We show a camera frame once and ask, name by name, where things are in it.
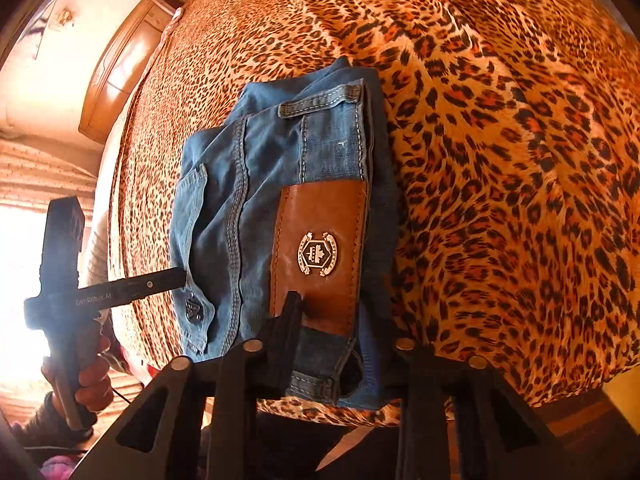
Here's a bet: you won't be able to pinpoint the blue denim pants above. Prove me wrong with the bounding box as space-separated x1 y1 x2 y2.
169 56 401 411

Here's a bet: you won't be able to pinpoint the beige pillow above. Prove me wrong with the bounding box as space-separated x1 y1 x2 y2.
82 215 116 311

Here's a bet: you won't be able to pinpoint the person's left forearm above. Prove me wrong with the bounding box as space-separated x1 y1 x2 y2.
11 391 97 457

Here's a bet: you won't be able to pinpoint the black cable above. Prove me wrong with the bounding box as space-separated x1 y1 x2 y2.
106 384 143 406

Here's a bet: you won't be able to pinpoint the pink cloth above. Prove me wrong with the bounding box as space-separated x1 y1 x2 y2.
39 455 81 480

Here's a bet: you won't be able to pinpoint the leopard print blanket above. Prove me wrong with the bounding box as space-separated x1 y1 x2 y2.
107 0 640 428

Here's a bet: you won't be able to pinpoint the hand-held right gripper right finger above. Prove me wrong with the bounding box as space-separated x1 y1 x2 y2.
389 337 582 480

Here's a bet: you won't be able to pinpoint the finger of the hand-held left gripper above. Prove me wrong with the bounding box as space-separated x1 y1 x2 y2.
107 266 187 307

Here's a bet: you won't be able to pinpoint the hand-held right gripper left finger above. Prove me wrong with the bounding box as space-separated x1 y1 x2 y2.
70 291 304 480

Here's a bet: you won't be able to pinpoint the wooden headboard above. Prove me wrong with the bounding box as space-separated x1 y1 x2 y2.
77 0 187 147

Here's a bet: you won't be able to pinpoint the person's left hand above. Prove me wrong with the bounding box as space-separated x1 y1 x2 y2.
41 335 115 414

